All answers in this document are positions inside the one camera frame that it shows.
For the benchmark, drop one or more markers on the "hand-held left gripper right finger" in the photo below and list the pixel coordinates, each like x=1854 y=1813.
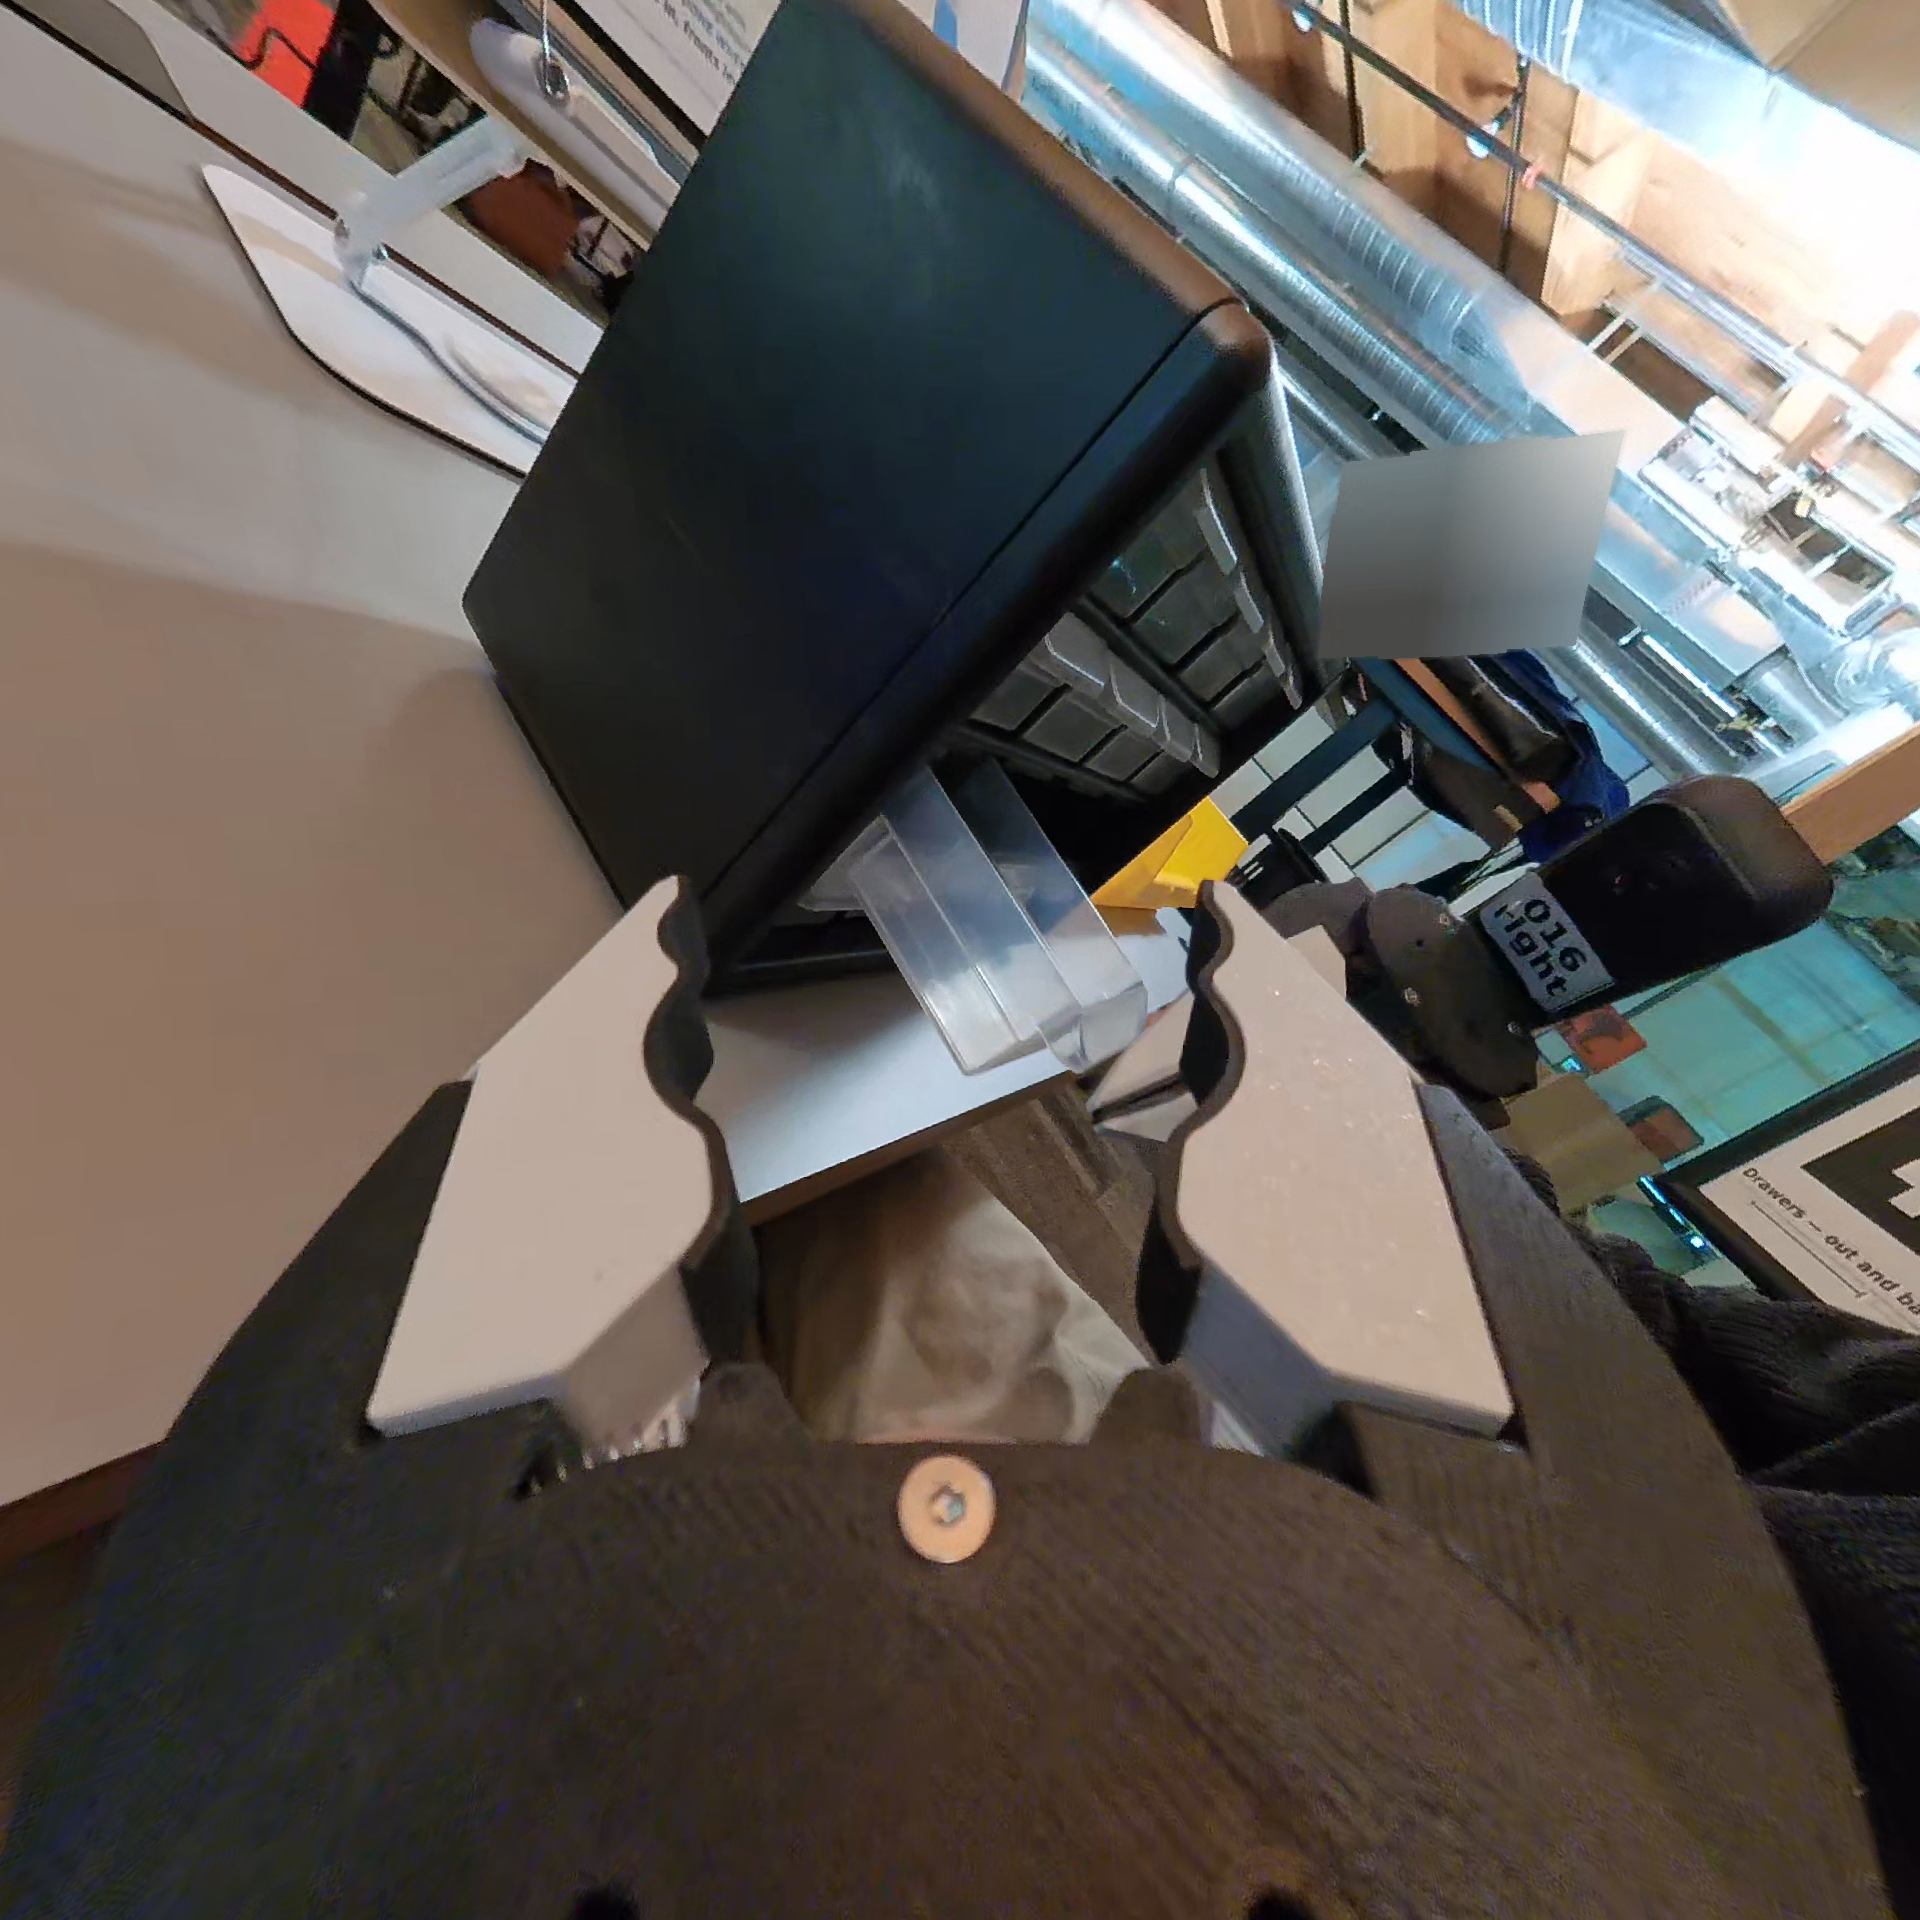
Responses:
x=1334 y=1200

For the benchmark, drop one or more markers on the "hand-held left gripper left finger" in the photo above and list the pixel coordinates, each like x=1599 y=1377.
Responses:
x=556 y=1200

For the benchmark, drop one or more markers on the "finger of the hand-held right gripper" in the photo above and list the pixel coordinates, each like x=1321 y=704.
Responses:
x=1326 y=958
x=1150 y=1083

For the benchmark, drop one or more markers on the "clear plastic drawer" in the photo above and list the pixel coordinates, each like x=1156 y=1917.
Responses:
x=990 y=958

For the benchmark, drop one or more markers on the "black drawer cabinet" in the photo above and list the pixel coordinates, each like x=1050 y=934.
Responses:
x=840 y=372

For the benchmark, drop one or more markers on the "person's right forearm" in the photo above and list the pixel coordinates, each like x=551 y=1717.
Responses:
x=1725 y=1320

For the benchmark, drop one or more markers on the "grey desk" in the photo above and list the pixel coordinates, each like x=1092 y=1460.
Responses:
x=226 y=748

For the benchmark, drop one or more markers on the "white desk stand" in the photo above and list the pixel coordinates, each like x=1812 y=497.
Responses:
x=345 y=316

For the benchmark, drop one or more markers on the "yellow plastic bin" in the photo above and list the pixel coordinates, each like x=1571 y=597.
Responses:
x=1182 y=856

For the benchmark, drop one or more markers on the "blue metal workbench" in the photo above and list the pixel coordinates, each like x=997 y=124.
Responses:
x=1350 y=748

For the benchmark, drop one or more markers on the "blue jacket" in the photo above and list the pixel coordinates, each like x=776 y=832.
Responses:
x=1591 y=780

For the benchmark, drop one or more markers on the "person's beige trousers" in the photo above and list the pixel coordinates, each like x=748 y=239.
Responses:
x=927 y=1304

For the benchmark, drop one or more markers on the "set of clear cabinet drawers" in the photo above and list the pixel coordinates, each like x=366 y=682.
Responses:
x=1182 y=601

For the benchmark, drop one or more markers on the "framed instruction sign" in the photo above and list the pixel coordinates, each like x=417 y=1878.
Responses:
x=1801 y=1200

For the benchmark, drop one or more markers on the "person's black sweater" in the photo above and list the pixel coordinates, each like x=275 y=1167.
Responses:
x=1859 y=1647

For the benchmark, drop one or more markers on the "instruction poster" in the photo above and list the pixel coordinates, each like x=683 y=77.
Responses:
x=676 y=47

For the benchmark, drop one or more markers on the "stack of red bins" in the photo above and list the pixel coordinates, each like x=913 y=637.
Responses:
x=282 y=28

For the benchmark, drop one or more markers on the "wooden post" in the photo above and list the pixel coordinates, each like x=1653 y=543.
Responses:
x=1859 y=805

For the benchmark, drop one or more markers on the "silver ventilation duct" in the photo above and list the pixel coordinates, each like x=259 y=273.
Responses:
x=1275 y=195

